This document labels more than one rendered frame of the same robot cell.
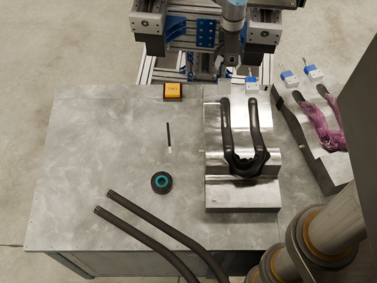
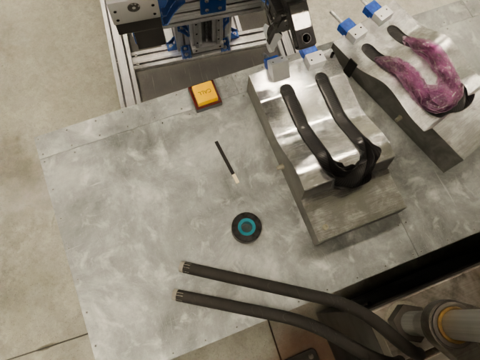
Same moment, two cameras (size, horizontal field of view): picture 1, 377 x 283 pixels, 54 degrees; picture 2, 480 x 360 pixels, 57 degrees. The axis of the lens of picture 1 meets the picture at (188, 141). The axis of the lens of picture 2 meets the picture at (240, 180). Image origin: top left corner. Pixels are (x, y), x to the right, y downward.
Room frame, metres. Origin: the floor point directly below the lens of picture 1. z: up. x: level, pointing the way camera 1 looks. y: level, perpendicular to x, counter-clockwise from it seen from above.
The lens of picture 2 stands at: (0.33, 0.24, 1.98)
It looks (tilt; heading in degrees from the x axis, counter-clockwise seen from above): 73 degrees down; 331
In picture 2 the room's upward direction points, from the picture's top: 8 degrees clockwise
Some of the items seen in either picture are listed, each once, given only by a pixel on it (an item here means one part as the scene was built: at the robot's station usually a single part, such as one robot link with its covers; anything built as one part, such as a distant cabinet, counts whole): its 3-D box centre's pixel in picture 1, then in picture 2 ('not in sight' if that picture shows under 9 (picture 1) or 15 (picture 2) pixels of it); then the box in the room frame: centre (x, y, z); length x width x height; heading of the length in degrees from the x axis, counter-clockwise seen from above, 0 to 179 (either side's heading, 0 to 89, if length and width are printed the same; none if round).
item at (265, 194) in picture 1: (239, 142); (325, 140); (0.66, -0.19, 0.87); 0.50 x 0.26 x 0.14; 0
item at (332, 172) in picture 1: (329, 124); (421, 78); (0.75, -0.55, 0.86); 0.50 x 0.26 x 0.11; 17
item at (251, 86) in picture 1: (250, 80); (307, 48); (0.93, -0.25, 0.89); 0.13 x 0.05 x 0.05; 0
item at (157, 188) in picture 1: (161, 182); (246, 228); (0.52, 0.10, 0.82); 0.08 x 0.08 x 0.04
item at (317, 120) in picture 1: (331, 118); (426, 70); (0.75, -0.54, 0.90); 0.26 x 0.18 x 0.08; 17
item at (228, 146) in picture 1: (243, 132); (330, 127); (0.68, -0.20, 0.92); 0.35 x 0.16 x 0.09; 0
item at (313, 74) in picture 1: (309, 68); (370, 8); (1.02, -0.51, 0.86); 0.13 x 0.05 x 0.05; 17
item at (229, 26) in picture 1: (231, 19); not in sight; (0.91, -0.14, 1.23); 0.08 x 0.08 x 0.05
